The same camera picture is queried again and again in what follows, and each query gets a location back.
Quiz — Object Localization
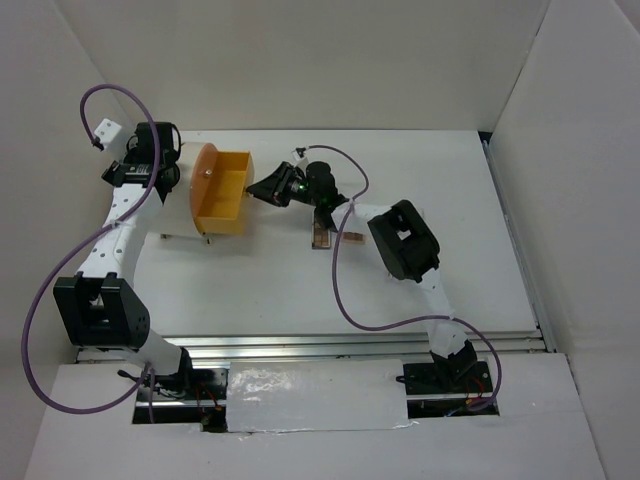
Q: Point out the square pink blush palette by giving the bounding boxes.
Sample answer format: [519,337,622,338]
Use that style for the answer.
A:
[340,232,366,245]

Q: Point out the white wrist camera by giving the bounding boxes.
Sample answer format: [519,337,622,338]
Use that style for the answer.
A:
[291,147,309,169]
[93,118,126,153]

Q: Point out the white cylindrical drawer cabinet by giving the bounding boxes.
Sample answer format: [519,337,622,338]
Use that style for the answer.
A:
[150,142,210,239]

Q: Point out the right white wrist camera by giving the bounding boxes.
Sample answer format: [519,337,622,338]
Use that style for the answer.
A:
[291,147,309,169]

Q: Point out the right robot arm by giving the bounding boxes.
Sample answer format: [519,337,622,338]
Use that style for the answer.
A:
[246,161,477,392]

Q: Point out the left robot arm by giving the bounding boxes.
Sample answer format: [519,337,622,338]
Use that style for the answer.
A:
[53,122,197,399]

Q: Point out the white cover plate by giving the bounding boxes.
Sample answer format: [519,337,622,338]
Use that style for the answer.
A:
[226,359,410,433]

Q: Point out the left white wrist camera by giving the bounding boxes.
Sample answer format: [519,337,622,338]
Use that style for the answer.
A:
[93,118,126,153]

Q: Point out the aluminium rail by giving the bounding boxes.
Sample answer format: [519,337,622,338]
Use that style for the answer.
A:
[76,331,547,365]

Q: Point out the long brown eyeshadow palette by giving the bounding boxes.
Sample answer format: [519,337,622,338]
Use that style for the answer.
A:
[311,215,332,250]

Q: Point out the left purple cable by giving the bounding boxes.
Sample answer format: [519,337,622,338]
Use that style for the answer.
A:
[21,83,161,426]

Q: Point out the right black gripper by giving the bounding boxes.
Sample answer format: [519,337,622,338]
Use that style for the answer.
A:
[249,161,321,207]

